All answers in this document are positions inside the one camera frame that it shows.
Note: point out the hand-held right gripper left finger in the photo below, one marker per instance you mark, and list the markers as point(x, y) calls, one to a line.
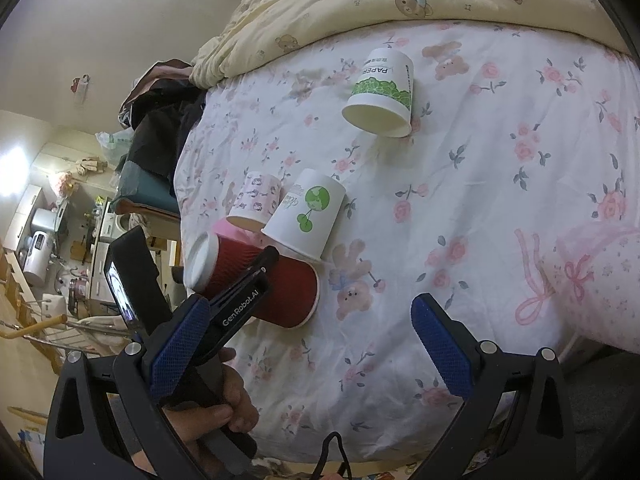
point(177, 345)

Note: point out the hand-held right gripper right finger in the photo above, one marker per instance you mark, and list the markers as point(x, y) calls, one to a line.
point(442, 350)

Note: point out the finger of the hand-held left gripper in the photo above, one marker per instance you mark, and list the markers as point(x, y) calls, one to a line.
point(269, 260)

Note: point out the red ribbed paper cup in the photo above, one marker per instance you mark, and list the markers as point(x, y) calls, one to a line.
point(290, 295)

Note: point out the plain pink paper cup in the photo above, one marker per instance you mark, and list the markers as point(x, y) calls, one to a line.
point(235, 234)

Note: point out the white cup green globe print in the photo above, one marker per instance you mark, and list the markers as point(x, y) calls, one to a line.
point(300, 230)

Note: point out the pink patterned paper cup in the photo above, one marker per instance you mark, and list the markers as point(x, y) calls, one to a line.
point(257, 197)

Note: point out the white cup green foliage band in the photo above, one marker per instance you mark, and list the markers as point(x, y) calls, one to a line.
point(385, 80)

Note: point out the person's left hand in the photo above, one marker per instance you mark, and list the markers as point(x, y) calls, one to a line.
point(240, 400)

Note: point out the teal cloth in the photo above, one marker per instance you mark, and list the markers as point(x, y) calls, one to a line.
point(150, 187)

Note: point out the white floral bedsheet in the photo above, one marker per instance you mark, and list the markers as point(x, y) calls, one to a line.
point(450, 210)

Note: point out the white kitchen appliance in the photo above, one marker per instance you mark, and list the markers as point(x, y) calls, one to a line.
point(37, 257)

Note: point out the white pillow pink bow print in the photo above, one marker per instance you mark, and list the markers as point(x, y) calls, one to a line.
point(600, 285)

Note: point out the dark clothes pile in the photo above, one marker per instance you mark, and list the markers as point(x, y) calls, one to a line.
point(155, 120)

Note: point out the white plastic bag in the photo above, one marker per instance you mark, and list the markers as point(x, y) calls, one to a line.
point(112, 142)

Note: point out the yellow wooden rail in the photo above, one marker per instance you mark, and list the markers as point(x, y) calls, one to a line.
point(30, 331)

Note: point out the small wall hanger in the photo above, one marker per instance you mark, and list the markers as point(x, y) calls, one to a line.
point(80, 86)

